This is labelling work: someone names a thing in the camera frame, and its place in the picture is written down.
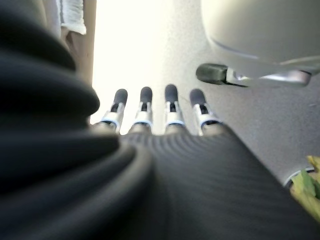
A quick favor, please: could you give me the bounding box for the bowl of green vegetables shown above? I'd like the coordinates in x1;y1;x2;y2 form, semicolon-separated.
289;154;320;219

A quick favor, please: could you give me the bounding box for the white duvet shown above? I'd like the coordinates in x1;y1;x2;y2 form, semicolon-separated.
55;0;87;35

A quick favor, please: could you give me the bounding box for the beige bedspread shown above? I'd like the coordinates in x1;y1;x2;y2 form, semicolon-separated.
60;0;98;87

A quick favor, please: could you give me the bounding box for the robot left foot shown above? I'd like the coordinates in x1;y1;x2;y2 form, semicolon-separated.
195;62;313;88

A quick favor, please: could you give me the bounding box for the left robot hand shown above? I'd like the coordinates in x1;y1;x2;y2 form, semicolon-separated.
0;0;320;240

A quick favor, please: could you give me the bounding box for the plant pot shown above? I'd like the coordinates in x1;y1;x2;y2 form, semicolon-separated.
283;166;316;189

